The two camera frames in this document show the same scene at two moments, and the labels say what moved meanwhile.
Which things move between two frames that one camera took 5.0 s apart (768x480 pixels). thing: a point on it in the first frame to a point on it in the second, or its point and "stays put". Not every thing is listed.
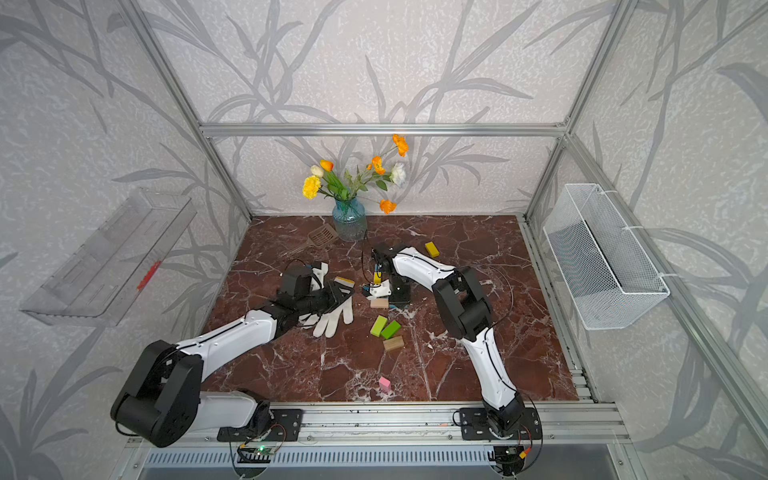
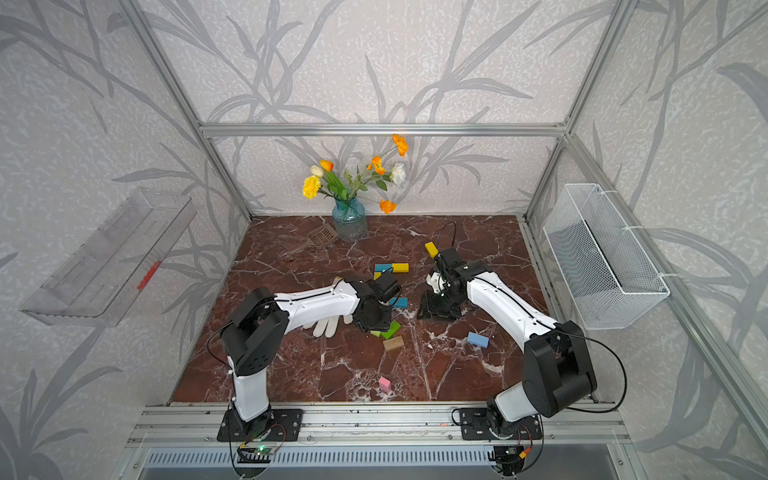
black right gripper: (401, 300) to (427, 309)
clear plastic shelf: (103, 277) stays put
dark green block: (391, 330) stays put
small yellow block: (432, 249) stays put
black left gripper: (334, 295) to (384, 328)
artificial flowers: (345, 187) stays put
